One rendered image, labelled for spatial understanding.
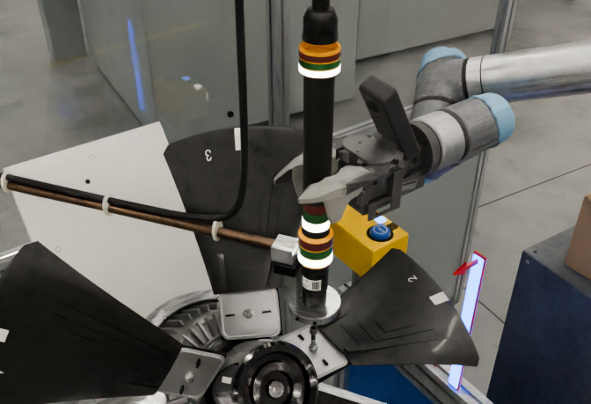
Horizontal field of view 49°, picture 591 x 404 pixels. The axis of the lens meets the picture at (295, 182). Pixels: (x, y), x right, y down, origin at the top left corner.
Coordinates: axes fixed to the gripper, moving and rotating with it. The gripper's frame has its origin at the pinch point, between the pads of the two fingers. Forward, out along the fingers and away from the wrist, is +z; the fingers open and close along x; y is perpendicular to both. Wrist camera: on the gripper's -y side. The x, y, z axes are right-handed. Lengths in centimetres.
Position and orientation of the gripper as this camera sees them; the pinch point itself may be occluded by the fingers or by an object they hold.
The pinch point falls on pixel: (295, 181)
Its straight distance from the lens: 73.4
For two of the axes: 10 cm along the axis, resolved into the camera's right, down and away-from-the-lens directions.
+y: -0.1, 8.4, 5.5
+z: -8.1, 3.2, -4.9
